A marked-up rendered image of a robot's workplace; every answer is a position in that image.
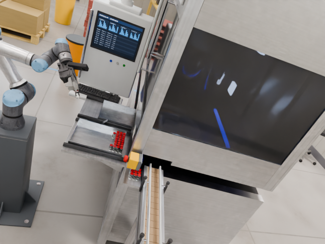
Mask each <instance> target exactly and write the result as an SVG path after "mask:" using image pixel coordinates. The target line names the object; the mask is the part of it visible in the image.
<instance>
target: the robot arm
mask: <svg viewBox="0 0 325 244"><path fill-rule="evenodd" d="M12 60H15V61H18V62H21V63H23V64H26V65H29V66H31V67H32V69H33V70H34V71H35V72H38V73H41V72H43V71H45V70H46V69H47V68H48V67H49V66H51V65H52V64H53V63H54V62H56V61H57V60H59V63H57V65H58V67H59V70H58V72H59V77H60V79H61V80H62V81H63V83H66V84H65V86H66V87H68V90H70V91H74V90H75V92H76V91H78V90H79V88H78V82H77V77H76V74H75V70H80V71H88V70H89V68H88V65H87V64H83V63H77V62H73V59H72V56H71V52H70V48H69V45H68V42H67V40H66V39H64V38H58V39H57V40H56V41H55V46H54V47H52V48H51V49H50V50H48V51H46V52H45V53H43V54H42V55H41V56H39V55H36V54H34V53H31V52H29V51H26V50H23V49H21V48H18V47H16V46H13V45H11V44H8V43H6V42H3V39H2V37H1V28H0V69H1V71H2V72H3V74H4V75H5V77H6V79H7V80H8V82H9V83H10V86H9V88H10V90H7V91H6V92H4V94H3V97H2V115H1V116H0V127H1V128H3V129H5V130H9V131H16V130H20V129H22V128H23V127H24V126H25V119H24V116H23V107H24V106H25V105H26V104H27V103H28V102H29V101H30V100H32V99H33V98H34V96H35V94H36V89H35V87H34V85H33V84H31V83H30V82H27V80H26V79H23V78H22V76H21V74H20V73H19V71H18V69H17V68H16V66H15V64H14V63H13V61H12Z"/></svg>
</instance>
